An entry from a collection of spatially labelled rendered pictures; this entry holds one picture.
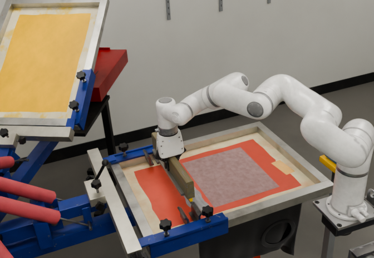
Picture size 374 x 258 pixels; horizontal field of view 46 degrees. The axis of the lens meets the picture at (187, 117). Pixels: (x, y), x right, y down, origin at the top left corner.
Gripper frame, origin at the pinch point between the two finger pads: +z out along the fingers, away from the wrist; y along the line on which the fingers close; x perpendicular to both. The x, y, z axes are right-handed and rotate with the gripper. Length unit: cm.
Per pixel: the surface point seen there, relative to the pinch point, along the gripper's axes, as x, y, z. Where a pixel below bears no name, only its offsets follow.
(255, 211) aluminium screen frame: -28.7, 21.8, 10.9
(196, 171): 8.6, 14.0, 13.8
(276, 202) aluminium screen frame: -28.0, 31.5, 10.8
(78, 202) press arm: -0.5, -38.4, 4.9
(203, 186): -2.6, 12.4, 13.9
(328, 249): -13, 73, 67
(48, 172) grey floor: 187, -50, 107
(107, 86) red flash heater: 97, -4, 3
